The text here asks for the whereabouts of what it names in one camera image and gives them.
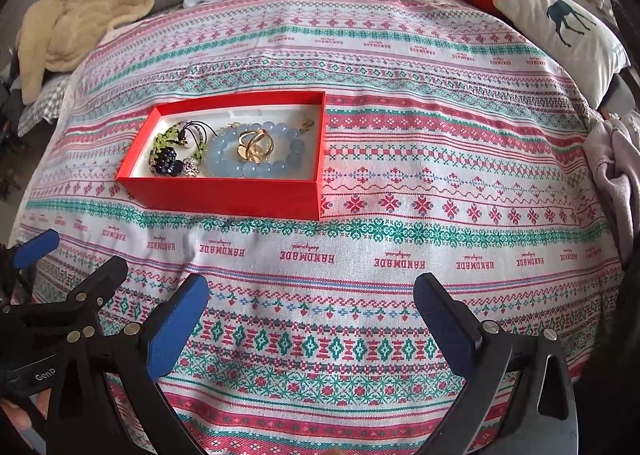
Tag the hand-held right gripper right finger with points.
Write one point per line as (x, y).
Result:
(445, 325)

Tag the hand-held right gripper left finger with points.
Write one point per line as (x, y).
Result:
(175, 325)

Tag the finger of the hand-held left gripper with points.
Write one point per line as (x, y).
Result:
(35, 247)
(107, 275)

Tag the dark blue hair claw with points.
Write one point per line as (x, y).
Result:
(165, 162)

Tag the red cardboard box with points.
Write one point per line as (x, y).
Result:
(225, 197)

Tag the person's left hand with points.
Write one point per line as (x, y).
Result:
(12, 422)

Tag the printed patterned blanket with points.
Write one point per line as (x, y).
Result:
(400, 235)

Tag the grey checked bed sheet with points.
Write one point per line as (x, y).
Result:
(45, 100)

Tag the pale pink cloth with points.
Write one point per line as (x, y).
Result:
(610, 160)

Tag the small gold charm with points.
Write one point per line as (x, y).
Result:
(306, 124)

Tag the beige quilted blanket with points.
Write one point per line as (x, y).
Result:
(90, 0)

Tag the white deer print pillow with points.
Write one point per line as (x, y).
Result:
(565, 35)

